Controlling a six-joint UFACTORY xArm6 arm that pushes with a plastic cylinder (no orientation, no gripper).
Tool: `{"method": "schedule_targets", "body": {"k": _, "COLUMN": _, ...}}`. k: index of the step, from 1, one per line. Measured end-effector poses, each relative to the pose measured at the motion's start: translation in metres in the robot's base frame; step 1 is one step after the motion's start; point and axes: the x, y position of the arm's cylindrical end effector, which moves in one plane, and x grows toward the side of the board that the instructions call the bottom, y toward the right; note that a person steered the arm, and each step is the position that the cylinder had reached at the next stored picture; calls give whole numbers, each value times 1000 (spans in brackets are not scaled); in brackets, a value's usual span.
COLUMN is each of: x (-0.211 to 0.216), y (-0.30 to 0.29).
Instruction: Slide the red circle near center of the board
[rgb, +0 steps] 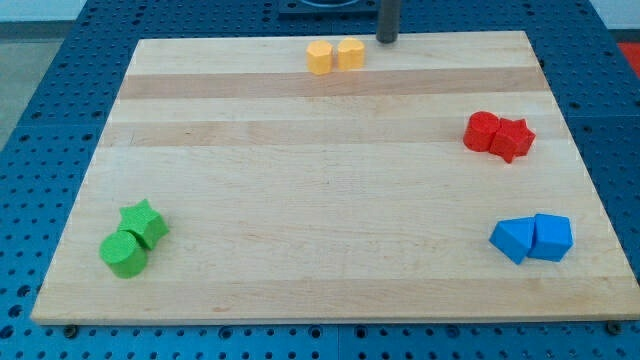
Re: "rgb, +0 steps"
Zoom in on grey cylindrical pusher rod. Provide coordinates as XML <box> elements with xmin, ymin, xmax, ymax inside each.
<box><xmin>376</xmin><ymin>0</ymin><xmax>402</xmax><ymax>44</ymax></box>

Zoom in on red cylinder block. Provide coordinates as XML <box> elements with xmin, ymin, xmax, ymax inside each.
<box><xmin>463</xmin><ymin>111</ymin><xmax>500</xmax><ymax>152</ymax></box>

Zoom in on wooden board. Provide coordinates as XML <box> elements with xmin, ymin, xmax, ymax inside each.
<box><xmin>31</xmin><ymin>31</ymin><xmax>639</xmax><ymax>325</ymax></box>

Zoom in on yellow heart block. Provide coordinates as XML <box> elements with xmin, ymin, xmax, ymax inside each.
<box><xmin>337</xmin><ymin>37</ymin><xmax>366</xmax><ymax>71</ymax></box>

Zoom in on yellow hexagon block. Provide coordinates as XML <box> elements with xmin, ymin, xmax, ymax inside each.
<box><xmin>306</xmin><ymin>40</ymin><xmax>333</xmax><ymax>75</ymax></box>

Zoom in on red star block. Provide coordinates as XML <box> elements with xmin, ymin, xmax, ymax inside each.
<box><xmin>489</xmin><ymin>118</ymin><xmax>536</xmax><ymax>163</ymax></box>

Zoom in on blue triangle block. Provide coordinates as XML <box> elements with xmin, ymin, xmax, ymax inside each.
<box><xmin>489</xmin><ymin>217</ymin><xmax>535</xmax><ymax>265</ymax></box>

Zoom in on blue cube block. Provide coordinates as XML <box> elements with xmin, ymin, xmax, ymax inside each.
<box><xmin>528</xmin><ymin>213</ymin><xmax>573</xmax><ymax>262</ymax></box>

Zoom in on green star block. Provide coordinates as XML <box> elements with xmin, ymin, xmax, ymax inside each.
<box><xmin>118</xmin><ymin>199</ymin><xmax>169</xmax><ymax>250</ymax></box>

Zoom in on green cylinder block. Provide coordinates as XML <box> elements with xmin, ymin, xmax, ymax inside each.
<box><xmin>99</xmin><ymin>231</ymin><xmax>147</xmax><ymax>279</ymax></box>

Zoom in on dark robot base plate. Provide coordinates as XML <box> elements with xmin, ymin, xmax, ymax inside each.
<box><xmin>277</xmin><ymin>0</ymin><xmax>379</xmax><ymax>19</ymax></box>

